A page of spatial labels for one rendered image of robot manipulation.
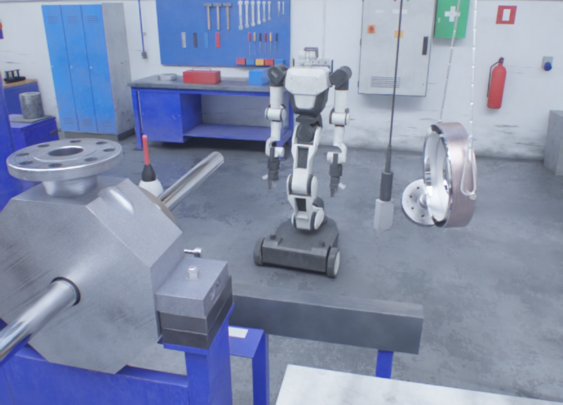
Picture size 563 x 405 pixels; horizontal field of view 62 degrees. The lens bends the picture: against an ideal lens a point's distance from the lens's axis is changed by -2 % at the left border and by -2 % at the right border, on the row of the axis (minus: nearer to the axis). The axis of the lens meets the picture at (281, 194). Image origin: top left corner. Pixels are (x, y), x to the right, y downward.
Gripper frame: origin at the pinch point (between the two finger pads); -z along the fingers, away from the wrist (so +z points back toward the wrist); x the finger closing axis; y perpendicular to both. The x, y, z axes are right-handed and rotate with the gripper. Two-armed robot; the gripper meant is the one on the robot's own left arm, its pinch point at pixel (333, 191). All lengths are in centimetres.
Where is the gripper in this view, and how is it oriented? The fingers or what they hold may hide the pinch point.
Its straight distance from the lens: 323.0
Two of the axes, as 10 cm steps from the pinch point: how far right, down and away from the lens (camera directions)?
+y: 9.5, 1.2, -2.9
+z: 0.6, -9.8, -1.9
